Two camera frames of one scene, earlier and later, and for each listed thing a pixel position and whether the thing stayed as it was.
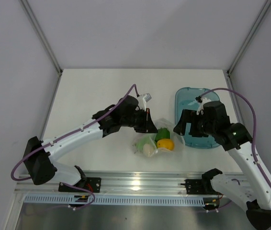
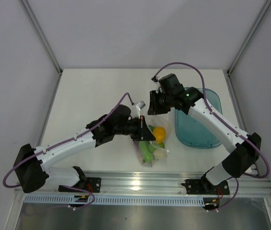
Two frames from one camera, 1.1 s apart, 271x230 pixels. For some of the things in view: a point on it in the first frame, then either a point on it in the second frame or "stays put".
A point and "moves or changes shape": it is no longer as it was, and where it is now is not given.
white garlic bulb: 148,149 → 160,153
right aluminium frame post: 249,37 stays put
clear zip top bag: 166,140 moves or changes shape
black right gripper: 187,116 → 154,109
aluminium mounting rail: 119,183 stays put
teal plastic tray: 185,99 stays put
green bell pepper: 163,133 → 161,144
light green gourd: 142,141 moves or changes shape
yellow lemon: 166,143 → 160,133
